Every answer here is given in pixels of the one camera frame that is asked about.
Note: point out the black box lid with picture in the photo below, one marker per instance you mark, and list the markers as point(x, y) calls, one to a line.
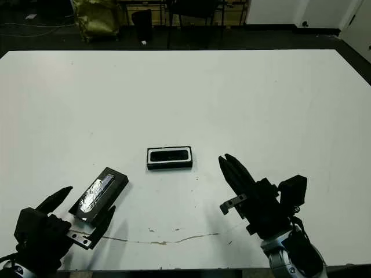
point(110, 185)

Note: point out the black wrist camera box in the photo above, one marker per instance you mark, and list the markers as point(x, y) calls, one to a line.
point(294, 189)
point(29, 224)

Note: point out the white paper sheet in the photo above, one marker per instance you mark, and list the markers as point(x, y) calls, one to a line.
point(31, 16)

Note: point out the white door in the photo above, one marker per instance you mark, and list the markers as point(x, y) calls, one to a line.
point(359, 29)

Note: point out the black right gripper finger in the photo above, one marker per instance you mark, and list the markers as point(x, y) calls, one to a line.
point(236, 184)
point(242, 172)

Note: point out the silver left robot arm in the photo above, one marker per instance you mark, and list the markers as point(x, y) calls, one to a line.
point(17, 270)

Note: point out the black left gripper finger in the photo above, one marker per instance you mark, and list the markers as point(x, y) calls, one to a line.
point(103, 226)
point(53, 202)

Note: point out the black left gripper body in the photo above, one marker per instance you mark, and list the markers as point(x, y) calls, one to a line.
point(49, 249)

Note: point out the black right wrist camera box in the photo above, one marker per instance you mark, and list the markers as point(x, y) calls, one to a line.
point(294, 189)

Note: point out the black slim camera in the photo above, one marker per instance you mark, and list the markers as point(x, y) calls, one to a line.
point(169, 155)

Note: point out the black box with white liner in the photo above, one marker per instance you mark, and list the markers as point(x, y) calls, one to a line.
point(169, 167)

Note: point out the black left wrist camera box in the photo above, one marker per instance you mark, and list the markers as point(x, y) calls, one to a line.
point(29, 224)

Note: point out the black waste bin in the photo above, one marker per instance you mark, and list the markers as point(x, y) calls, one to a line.
point(142, 24)

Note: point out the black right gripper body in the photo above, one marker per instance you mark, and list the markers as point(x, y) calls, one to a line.
point(266, 214)

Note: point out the yellow-green bag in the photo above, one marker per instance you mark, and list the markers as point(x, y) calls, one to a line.
point(95, 20)

